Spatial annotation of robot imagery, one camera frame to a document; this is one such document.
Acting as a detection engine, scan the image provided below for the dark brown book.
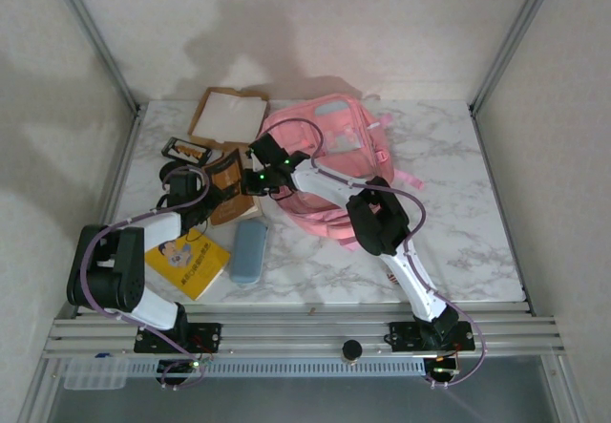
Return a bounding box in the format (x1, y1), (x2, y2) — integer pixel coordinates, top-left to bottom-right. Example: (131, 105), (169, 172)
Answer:
(202, 148), (245, 202)

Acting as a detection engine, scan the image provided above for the yellow book with cartoon cover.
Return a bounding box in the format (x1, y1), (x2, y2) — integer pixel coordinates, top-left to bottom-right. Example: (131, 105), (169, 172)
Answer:
(144, 229), (234, 303)

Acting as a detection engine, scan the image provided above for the blue grey pencil case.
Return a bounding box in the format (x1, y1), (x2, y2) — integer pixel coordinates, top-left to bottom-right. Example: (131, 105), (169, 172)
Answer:
(230, 220), (269, 286)

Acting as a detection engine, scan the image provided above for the pink backpack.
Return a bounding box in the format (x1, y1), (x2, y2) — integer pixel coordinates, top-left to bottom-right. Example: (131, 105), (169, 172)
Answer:
(257, 93), (426, 252)

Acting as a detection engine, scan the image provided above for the black case with orange figure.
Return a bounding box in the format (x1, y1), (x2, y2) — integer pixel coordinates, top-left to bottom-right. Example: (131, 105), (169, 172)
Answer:
(160, 137), (214, 164)

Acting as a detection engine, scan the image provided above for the black round disc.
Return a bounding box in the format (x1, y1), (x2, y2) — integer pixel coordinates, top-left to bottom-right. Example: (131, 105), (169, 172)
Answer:
(158, 163), (185, 183)

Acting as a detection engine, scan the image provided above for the shallow brown cardboard box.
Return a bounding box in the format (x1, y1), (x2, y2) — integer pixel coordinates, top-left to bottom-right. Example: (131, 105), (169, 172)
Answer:
(188, 87), (269, 150)

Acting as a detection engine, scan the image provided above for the white paper sheet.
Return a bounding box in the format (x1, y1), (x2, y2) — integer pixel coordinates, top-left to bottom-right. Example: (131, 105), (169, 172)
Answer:
(192, 93), (266, 141)

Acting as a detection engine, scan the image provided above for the black round knob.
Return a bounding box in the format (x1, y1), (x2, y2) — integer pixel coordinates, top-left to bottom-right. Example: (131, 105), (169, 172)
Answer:
(341, 340), (365, 365)

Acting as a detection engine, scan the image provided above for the clear plastic organizer box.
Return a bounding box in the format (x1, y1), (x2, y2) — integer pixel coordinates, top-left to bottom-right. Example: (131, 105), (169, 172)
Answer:
(61, 358), (129, 391)

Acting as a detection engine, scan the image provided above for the aluminium side rail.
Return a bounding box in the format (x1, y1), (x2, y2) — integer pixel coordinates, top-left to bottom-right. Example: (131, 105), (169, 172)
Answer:
(470, 105), (535, 314)
(71, 105), (147, 319)

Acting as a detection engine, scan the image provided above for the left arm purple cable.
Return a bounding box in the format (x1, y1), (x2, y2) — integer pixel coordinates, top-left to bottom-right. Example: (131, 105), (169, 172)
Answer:
(78, 164), (214, 391)

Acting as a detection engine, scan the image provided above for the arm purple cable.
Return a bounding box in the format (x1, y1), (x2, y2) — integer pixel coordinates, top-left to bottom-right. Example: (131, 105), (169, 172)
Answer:
(78, 164), (214, 391)
(257, 117), (488, 391)

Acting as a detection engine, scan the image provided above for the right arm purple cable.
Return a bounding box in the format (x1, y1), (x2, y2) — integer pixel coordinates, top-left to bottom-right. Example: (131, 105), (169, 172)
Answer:
(257, 117), (488, 391)

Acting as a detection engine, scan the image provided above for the aluminium cross rail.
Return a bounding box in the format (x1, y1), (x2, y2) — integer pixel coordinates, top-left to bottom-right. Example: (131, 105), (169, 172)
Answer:
(41, 301), (569, 361)

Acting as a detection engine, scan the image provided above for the aluminium frame post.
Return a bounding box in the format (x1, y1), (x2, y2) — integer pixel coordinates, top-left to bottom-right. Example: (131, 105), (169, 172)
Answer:
(470, 0), (564, 115)
(45, 0), (144, 115)

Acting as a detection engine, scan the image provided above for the grey slotted cable duct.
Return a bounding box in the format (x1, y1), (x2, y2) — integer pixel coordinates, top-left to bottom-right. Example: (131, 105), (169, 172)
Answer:
(126, 360), (426, 377)

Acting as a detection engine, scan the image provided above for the aluminium frame leg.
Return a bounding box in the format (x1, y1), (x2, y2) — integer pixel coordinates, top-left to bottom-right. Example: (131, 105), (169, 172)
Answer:
(18, 358), (63, 423)
(541, 355), (591, 423)

